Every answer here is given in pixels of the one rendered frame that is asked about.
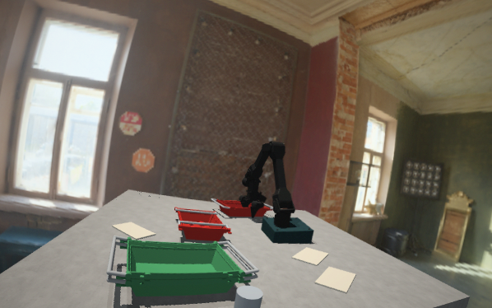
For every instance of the cream flat rectangular pad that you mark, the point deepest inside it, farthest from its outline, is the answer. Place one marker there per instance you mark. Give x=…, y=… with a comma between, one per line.
x=336, y=279
x=134, y=231
x=310, y=256

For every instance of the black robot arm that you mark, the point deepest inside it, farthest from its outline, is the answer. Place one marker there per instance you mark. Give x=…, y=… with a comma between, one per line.
x=282, y=197

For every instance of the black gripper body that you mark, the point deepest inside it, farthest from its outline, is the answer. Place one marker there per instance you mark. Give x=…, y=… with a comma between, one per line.
x=252, y=198

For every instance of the grey cylinder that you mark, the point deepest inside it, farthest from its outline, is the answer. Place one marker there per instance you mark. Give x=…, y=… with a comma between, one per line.
x=248, y=297

